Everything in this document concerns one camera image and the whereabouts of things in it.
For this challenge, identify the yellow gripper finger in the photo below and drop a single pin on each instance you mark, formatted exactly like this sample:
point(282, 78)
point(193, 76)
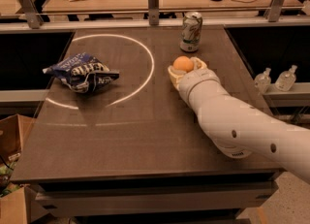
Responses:
point(198, 64)
point(175, 76)

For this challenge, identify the blue chip bag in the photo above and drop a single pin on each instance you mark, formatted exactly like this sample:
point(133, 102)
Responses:
point(82, 73)

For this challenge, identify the middle metal bracket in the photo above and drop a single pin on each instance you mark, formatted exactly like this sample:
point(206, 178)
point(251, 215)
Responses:
point(153, 12)

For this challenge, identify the clear bottle right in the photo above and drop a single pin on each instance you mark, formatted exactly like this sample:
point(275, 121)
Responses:
point(286, 79)

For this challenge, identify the left metal bracket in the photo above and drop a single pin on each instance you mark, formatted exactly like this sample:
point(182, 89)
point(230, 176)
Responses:
point(33, 18)

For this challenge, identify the clear bottle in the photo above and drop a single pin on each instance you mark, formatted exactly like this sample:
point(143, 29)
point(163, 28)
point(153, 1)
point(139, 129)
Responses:
point(286, 79)
point(262, 81)

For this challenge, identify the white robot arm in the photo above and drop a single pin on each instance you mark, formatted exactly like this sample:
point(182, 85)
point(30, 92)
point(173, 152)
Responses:
point(237, 128)

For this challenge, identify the orange fruit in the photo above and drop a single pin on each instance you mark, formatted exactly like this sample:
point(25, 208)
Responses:
point(183, 63)

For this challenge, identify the clear bottle left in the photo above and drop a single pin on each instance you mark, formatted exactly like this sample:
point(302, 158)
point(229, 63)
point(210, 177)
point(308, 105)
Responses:
point(262, 81)

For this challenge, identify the grey drawer front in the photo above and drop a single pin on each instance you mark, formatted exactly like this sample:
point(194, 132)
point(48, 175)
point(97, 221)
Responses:
point(157, 199)

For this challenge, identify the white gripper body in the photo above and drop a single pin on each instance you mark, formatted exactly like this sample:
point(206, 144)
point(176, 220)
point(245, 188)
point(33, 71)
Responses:
point(196, 80)

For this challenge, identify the cardboard box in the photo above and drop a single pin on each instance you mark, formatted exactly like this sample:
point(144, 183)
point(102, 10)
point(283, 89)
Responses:
point(15, 198)

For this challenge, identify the green white 7up can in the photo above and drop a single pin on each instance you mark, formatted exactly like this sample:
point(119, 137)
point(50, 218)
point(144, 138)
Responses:
point(191, 31)

